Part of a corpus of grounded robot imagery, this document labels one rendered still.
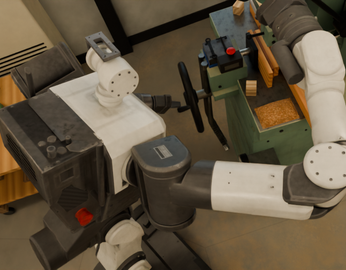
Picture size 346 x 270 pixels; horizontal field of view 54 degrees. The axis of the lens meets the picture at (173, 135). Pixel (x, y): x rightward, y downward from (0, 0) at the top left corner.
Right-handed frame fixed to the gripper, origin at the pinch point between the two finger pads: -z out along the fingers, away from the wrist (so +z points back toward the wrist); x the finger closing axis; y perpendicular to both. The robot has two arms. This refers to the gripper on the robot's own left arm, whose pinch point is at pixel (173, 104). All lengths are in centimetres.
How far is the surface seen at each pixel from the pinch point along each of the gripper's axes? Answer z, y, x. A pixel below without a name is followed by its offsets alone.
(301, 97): -25, -15, 46
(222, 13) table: -17.2, 31.9, 22.1
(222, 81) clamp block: -7.3, -2.3, 29.2
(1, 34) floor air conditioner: 72, 68, -68
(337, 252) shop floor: -84, -72, -14
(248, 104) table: -13.2, -12.6, 33.5
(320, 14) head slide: -25, 6, 61
